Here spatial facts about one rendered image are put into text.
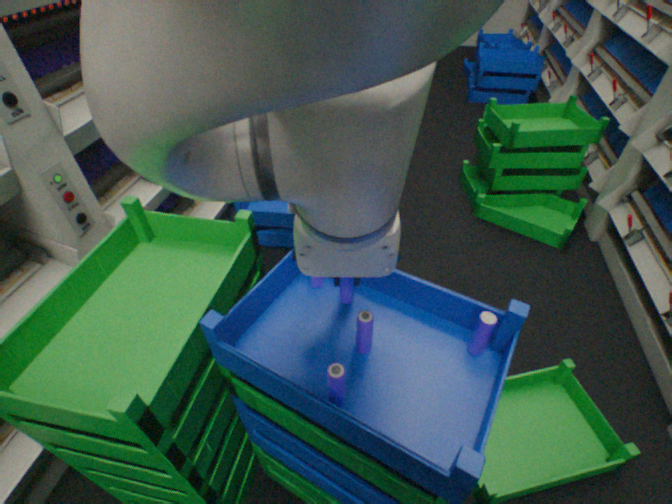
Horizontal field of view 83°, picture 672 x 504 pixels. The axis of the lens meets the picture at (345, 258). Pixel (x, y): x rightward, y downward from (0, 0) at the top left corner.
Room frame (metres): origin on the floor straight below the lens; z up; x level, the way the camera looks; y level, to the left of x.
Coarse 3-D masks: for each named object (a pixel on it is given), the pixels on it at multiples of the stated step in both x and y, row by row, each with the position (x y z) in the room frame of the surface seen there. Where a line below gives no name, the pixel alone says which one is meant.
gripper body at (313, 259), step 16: (304, 240) 0.25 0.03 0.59; (384, 240) 0.24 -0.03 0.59; (304, 256) 0.26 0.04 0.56; (320, 256) 0.25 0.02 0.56; (336, 256) 0.25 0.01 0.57; (352, 256) 0.25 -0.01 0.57; (368, 256) 0.25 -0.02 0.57; (384, 256) 0.26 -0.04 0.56; (304, 272) 0.28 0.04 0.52; (320, 272) 0.27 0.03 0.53; (336, 272) 0.27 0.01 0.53; (352, 272) 0.27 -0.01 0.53; (368, 272) 0.27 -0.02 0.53; (384, 272) 0.27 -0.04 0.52
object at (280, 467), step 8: (256, 448) 0.24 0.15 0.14; (264, 456) 0.23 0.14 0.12; (272, 456) 0.23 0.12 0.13; (272, 464) 0.23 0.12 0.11; (280, 464) 0.22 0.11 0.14; (280, 472) 0.22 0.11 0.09; (288, 472) 0.21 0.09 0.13; (296, 472) 0.21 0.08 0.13; (296, 480) 0.20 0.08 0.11; (304, 480) 0.19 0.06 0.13; (304, 488) 0.19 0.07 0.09; (312, 488) 0.18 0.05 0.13; (320, 488) 0.18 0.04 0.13; (320, 496) 0.18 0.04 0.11; (328, 496) 0.17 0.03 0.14
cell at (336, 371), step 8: (328, 368) 0.20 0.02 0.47; (336, 368) 0.20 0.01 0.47; (344, 368) 0.20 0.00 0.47; (328, 376) 0.19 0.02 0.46; (336, 376) 0.19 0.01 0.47; (344, 376) 0.19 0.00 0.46; (328, 384) 0.19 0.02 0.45; (336, 384) 0.19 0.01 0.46; (344, 384) 0.19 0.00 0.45; (328, 392) 0.19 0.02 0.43; (336, 392) 0.19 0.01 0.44; (344, 392) 0.19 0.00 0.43; (336, 400) 0.19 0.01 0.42; (344, 400) 0.19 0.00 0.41
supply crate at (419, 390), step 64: (256, 320) 0.30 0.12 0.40; (320, 320) 0.30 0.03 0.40; (384, 320) 0.30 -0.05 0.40; (448, 320) 0.30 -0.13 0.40; (512, 320) 0.26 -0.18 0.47; (256, 384) 0.21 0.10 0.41; (320, 384) 0.21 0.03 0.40; (384, 384) 0.21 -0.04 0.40; (448, 384) 0.21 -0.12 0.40; (384, 448) 0.13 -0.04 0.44; (448, 448) 0.14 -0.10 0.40
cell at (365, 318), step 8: (360, 312) 0.27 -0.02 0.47; (368, 312) 0.27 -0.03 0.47; (360, 320) 0.26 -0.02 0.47; (368, 320) 0.26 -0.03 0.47; (360, 328) 0.25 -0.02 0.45; (368, 328) 0.25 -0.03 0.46; (360, 336) 0.25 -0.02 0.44; (368, 336) 0.25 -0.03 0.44; (360, 344) 0.25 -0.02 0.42; (368, 344) 0.25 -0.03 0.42; (360, 352) 0.25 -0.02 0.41; (368, 352) 0.25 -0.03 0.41
